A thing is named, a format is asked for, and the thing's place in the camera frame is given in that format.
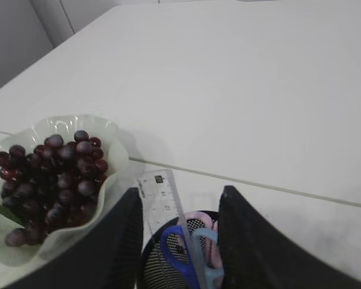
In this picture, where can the purple artificial grape bunch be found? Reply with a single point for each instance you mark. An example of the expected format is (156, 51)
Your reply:
(56, 186)

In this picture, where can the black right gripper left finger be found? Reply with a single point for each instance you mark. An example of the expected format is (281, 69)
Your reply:
(107, 257)

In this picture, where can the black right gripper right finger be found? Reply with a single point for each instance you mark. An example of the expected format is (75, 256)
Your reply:
(257, 255)

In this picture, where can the pink scissors purple sheath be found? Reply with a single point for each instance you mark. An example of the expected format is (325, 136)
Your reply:
(205, 245)

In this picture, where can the blue scissors with sheath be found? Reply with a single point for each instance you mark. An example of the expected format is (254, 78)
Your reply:
(169, 248)

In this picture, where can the clear plastic ruler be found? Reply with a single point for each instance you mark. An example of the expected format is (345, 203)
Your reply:
(162, 203)

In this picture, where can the black mesh pen cup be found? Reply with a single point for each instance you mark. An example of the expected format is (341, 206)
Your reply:
(154, 271)

